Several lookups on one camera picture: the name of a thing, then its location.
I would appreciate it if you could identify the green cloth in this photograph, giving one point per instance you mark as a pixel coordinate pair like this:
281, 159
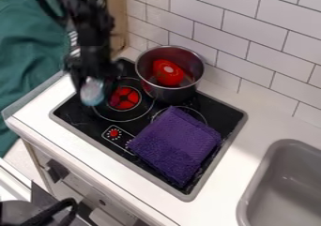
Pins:
29, 48

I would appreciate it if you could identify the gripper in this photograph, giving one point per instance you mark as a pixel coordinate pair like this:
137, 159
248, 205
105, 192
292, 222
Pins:
96, 68

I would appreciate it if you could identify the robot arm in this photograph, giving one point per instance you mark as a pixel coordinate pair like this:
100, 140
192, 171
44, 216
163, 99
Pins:
90, 23

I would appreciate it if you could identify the red toy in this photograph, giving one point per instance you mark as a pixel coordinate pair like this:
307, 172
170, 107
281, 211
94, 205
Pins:
167, 73

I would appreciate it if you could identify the toy stove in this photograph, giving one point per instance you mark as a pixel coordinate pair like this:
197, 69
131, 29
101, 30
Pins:
81, 117

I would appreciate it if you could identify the silver pot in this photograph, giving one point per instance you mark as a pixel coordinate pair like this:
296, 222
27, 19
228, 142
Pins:
175, 93

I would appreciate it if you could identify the toy sink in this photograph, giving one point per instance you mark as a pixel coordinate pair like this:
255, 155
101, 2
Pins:
288, 186

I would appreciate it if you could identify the purple cloth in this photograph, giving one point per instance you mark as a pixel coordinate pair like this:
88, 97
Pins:
175, 143

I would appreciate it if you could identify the blue brush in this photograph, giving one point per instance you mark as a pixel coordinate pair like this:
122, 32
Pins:
92, 92

